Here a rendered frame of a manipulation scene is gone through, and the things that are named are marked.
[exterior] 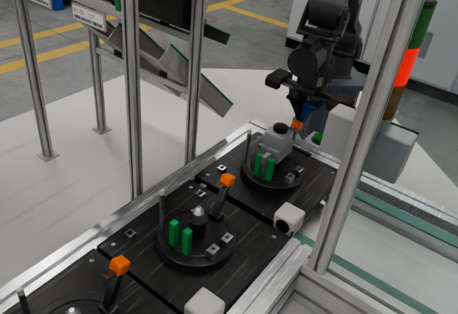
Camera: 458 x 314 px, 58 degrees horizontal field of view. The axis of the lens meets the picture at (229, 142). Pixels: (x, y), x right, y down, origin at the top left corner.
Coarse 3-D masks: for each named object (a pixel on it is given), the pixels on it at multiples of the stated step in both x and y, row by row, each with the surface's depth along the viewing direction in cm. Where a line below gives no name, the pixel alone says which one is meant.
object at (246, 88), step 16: (224, 80) 151; (240, 80) 152; (256, 80) 154; (240, 96) 142; (256, 96) 143; (272, 96) 144; (240, 112) 133; (256, 112) 134; (272, 112) 135; (288, 112) 136
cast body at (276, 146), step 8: (272, 128) 84; (280, 128) 82; (264, 136) 84; (272, 136) 82; (280, 136) 82; (288, 136) 83; (264, 144) 84; (272, 144) 83; (280, 144) 82; (288, 144) 85; (264, 152) 84; (272, 152) 83; (280, 152) 83; (288, 152) 87; (264, 160) 83; (280, 160) 85
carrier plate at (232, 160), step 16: (240, 144) 98; (256, 144) 99; (224, 160) 93; (240, 160) 93; (304, 160) 96; (208, 176) 87; (240, 176) 88; (320, 176) 91; (240, 192) 84; (256, 192) 85; (304, 192) 86; (320, 192) 87; (256, 208) 81; (272, 208) 81; (304, 208) 82; (272, 224) 79
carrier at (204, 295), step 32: (160, 192) 67; (192, 192) 83; (128, 224) 74; (160, 224) 71; (192, 224) 69; (224, 224) 74; (256, 224) 77; (128, 256) 68; (160, 256) 69; (192, 256) 67; (224, 256) 68; (256, 256) 71; (160, 288) 64; (192, 288) 65; (224, 288) 65
